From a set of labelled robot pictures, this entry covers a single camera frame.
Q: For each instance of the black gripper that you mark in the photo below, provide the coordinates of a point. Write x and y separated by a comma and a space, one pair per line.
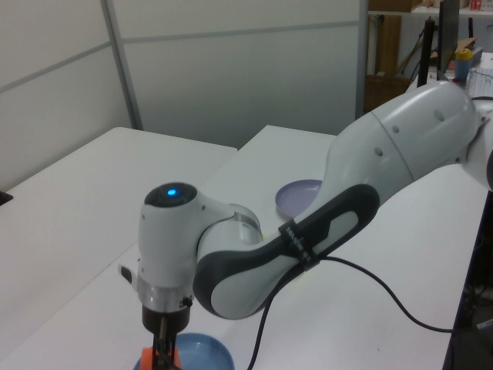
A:
165, 320

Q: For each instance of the orange cube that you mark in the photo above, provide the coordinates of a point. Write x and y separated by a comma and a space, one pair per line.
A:
146, 358

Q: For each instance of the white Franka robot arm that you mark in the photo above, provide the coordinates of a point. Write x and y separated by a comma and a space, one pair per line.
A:
231, 277

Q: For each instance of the blue plate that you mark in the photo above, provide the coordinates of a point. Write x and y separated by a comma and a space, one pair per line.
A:
204, 350

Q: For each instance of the purple plate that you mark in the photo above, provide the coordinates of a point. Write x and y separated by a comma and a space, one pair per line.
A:
294, 196

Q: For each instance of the low brown cardboard box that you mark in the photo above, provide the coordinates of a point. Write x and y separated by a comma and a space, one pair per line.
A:
385, 92

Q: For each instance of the tall brown cardboard board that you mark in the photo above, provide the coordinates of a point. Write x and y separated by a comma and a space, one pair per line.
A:
388, 42

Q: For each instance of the black stand pole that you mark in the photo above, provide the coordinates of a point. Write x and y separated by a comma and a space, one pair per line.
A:
425, 54

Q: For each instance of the blue bottle with yellow cap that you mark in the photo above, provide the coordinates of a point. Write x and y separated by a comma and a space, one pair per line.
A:
463, 65

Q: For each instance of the cardboard box on shelf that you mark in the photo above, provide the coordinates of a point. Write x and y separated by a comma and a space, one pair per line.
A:
393, 4

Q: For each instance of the dark monitor panel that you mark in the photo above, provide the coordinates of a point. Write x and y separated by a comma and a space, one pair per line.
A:
448, 34

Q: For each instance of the small red box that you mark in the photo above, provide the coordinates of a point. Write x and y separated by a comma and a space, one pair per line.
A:
476, 4

